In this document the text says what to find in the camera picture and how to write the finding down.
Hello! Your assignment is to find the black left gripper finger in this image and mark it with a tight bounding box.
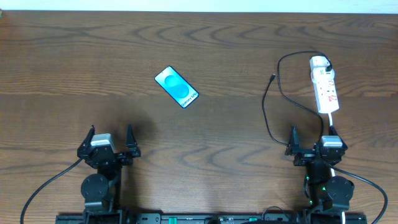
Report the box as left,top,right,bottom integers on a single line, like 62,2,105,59
126,124,137,149
81,125,95,149

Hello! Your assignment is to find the blue screen smartphone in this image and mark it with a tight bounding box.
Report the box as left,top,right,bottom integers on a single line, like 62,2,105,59
154,66,200,108

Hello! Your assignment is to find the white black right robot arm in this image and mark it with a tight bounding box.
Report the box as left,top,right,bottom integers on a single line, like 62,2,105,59
285,126,354,223

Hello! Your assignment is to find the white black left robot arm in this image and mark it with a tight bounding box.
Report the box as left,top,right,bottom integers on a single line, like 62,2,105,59
77,125,141,224

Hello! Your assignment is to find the white usb charger plug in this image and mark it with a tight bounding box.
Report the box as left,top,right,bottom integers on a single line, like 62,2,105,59
311,67,335,83

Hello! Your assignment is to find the white power strip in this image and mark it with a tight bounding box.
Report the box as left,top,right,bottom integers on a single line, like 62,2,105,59
310,56,339,114

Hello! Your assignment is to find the white power strip cord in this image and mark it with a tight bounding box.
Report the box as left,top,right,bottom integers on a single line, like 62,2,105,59
327,112,346,224

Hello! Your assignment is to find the black charger cable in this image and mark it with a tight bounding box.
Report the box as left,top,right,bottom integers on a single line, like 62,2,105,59
261,50,333,147

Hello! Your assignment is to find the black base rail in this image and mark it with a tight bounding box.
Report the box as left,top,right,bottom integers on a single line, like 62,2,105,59
55,212,368,224

